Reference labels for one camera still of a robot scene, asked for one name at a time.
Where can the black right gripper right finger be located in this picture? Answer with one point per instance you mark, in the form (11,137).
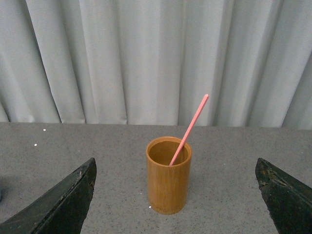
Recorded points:
(289,201)

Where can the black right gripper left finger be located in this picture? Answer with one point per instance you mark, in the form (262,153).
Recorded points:
(61,210)

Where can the pink chopstick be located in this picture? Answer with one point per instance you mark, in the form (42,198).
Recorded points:
(190,127)

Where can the bamboo chopstick holder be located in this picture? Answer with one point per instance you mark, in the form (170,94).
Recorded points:
(167,185)

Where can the white pleated curtain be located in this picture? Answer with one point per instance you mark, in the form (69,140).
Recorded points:
(152,61)

